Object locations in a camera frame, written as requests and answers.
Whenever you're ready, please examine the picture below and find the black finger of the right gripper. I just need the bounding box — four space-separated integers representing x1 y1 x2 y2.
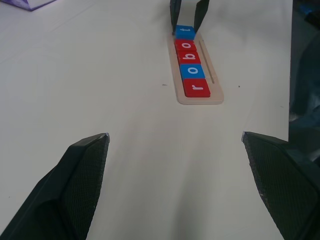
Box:
194 0 211 34
169 0 183 35

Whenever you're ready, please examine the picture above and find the blue t letter tile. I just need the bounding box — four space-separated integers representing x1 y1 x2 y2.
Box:
174 24 196 40

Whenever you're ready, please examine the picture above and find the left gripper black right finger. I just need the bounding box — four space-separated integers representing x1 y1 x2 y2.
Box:
241 130 320 240

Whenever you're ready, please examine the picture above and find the purple and white box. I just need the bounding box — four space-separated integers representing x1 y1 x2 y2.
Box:
0 0 58 13

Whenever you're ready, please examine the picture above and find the red r letter tile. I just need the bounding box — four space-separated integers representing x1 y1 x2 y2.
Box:
182 78 212 99

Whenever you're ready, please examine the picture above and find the wooden letter tray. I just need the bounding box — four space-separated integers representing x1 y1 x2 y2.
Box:
167 31 224 105

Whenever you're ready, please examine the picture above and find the blue o letter tile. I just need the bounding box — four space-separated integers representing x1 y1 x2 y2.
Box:
179 63 206 81

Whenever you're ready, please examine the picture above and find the red b letter tile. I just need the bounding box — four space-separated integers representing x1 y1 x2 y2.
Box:
176 50 202 66

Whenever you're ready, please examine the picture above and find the red o letter tile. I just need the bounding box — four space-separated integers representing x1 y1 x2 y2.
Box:
174 38 199 53

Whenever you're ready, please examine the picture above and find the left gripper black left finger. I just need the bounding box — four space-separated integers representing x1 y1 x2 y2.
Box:
0 132 110 240

